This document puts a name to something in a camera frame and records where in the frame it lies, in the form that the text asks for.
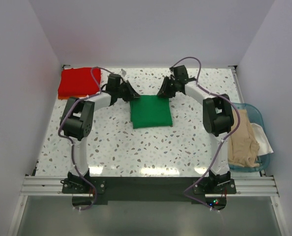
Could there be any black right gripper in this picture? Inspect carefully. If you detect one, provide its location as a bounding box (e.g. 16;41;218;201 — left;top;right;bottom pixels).
157;76;179;98

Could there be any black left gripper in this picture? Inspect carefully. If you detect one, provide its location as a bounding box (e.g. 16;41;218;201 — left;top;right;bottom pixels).
116;81;141;102

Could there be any green t shirt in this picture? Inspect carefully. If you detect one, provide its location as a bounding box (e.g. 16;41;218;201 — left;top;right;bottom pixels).
130;95;173;129

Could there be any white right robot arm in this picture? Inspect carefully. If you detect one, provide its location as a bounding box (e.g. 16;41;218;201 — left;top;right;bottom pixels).
157;65;234;193

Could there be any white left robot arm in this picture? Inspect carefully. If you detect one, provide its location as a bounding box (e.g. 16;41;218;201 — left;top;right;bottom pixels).
58;73;141;193

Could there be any folded red t shirt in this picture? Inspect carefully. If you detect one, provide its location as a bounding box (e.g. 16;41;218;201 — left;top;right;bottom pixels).
58;67;99;96

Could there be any folded orange t shirt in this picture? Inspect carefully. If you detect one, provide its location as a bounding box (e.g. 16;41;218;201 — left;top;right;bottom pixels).
58;95;87;100

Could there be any beige t shirt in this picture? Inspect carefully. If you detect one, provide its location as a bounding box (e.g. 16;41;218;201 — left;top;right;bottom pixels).
228;110;260;168

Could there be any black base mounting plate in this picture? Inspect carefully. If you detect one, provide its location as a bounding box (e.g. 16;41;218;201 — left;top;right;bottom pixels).
60;175;237;210

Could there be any white t shirt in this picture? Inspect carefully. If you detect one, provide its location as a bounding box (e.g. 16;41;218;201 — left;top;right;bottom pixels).
251;123;274;156

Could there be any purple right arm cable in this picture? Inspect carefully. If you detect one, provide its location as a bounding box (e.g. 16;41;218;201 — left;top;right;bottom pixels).
170;57;241;212

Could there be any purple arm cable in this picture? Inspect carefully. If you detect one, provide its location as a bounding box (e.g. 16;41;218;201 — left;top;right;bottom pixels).
170;57;241;212
57;66;112;212

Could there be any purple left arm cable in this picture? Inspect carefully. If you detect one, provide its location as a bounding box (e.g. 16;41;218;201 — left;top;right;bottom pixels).
57;66;112;212

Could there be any aluminium frame rail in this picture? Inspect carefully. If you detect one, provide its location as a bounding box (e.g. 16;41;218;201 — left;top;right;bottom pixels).
20;176;279;197

